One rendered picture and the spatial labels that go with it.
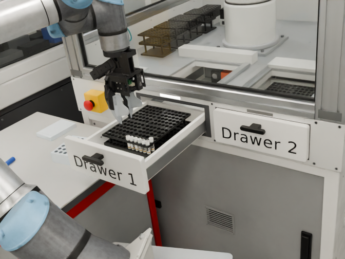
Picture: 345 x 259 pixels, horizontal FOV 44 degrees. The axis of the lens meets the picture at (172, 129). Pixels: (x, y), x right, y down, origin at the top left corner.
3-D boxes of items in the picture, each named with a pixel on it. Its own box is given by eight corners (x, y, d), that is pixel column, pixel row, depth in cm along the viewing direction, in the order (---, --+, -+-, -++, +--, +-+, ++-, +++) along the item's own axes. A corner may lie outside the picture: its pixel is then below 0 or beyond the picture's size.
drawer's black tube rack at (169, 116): (150, 165, 123) (147, 146, 120) (106, 152, 133) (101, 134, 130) (192, 131, 138) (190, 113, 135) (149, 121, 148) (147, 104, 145)
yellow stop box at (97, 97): (99, 114, 157) (95, 96, 154) (85, 111, 161) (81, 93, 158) (109, 109, 161) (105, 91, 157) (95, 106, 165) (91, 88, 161)
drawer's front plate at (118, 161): (146, 195, 114) (139, 160, 109) (71, 168, 130) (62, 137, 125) (150, 191, 115) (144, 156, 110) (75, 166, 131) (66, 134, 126)
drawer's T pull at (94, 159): (101, 167, 114) (100, 162, 113) (81, 160, 118) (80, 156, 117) (110, 160, 116) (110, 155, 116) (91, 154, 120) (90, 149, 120)
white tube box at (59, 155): (72, 166, 143) (70, 156, 141) (53, 162, 146) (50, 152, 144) (93, 147, 152) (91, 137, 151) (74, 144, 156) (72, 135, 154)
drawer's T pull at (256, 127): (264, 135, 118) (264, 131, 118) (239, 130, 123) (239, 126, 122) (269, 129, 121) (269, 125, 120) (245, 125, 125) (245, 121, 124)
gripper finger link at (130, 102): (142, 121, 121) (134, 93, 116) (126, 117, 124) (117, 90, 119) (149, 114, 123) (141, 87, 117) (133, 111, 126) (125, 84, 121)
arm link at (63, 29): (41, -5, 95) (89, -15, 99) (41, 14, 106) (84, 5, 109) (52, 28, 95) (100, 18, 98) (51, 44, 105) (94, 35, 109)
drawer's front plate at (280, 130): (306, 162, 119) (307, 127, 114) (214, 141, 135) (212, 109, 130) (308, 159, 120) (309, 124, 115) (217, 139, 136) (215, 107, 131)
